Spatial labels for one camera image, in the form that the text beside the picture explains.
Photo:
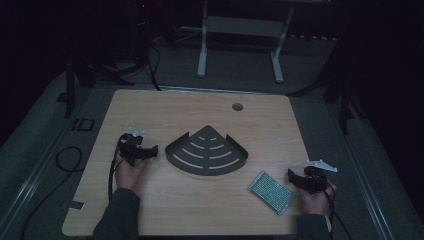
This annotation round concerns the dark corner shelf rack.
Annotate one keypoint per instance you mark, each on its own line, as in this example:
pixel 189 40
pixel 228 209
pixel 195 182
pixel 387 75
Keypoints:
pixel 206 151

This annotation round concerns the black metal stand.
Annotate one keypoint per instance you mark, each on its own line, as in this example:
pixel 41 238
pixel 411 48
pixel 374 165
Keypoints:
pixel 70 86
pixel 345 100

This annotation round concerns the light green scouring sponge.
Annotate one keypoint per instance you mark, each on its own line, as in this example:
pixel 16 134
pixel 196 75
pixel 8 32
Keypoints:
pixel 271 192

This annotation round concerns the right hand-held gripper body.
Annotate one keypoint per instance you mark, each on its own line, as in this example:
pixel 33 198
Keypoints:
pixel 315 180

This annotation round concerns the person's left hand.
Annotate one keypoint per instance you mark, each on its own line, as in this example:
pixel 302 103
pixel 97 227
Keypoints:
pixel 128 175

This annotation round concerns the dark tape strip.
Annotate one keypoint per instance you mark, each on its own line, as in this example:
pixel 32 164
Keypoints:
pixel 76 204

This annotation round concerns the person's right hand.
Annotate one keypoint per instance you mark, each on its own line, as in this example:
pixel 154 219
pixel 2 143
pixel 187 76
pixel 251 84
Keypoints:
pixel 315 201

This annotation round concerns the white metal desk frame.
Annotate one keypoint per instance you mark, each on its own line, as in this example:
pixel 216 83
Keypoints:
pixel 202 50

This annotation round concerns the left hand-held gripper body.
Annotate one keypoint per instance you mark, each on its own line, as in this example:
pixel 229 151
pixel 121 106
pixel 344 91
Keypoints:
pixel 130 146

